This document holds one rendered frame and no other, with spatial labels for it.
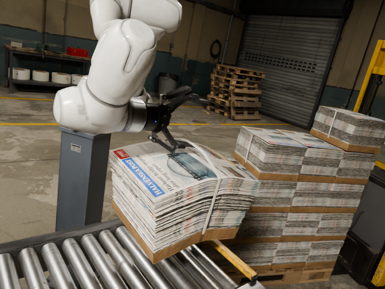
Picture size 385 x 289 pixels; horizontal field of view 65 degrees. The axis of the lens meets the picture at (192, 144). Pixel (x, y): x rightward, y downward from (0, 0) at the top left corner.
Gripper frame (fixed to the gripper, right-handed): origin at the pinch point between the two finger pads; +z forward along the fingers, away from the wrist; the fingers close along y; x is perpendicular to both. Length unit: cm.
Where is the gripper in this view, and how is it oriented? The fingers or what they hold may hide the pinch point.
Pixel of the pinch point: (197, 122)
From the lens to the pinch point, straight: 92.6
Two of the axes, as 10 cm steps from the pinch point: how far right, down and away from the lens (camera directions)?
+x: 5.9, 3.8, -7.1
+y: -2.7, 9.3, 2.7
